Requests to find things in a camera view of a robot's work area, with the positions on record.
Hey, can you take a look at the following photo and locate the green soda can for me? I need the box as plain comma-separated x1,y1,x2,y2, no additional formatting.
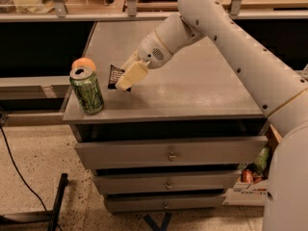
69,65,104,115

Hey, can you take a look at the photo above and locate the grey drawer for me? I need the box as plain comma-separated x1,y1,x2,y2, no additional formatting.
104,193,225,213
93,170,240,194
75,136,268,169

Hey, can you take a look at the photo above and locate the black rxbar chocolate wrapper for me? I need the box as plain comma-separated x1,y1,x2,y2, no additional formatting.
108,64,124,90

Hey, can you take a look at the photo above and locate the bottom grey drawer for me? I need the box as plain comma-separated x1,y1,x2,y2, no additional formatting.
104,193,225,213

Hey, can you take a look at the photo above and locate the orange snack packet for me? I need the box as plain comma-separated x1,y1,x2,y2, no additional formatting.
241,169,254,183

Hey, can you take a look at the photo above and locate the orange fruit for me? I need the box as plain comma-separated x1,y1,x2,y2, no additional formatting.
71,58,96,71

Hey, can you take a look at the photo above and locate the black metal stand leg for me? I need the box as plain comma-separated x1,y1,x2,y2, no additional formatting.
0,173,68,231

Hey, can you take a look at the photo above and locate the metal shelf rail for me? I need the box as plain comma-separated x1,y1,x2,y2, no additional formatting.
0,0,308,22

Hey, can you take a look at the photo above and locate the top grey drawer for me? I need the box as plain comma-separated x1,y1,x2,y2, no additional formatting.
75,136,268,169

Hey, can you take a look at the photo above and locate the middle grey drawer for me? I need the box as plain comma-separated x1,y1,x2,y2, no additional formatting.
93,170,240,194

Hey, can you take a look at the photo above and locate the cardboard box of snacks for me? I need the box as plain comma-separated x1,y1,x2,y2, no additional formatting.
223,125,282,206

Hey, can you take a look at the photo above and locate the black floor cable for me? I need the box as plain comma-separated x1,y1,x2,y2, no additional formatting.
0,125,64,231

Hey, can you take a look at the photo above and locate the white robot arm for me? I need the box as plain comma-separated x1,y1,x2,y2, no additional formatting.
115,0,308,231

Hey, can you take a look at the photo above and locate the grey drawer cabinet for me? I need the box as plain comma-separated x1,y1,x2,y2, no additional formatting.
64,21,268,200

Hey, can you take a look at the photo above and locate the green chip bag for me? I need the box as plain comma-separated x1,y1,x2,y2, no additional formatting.
254,146,270,174

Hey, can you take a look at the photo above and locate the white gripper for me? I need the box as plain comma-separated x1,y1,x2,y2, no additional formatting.
115,31,172,90

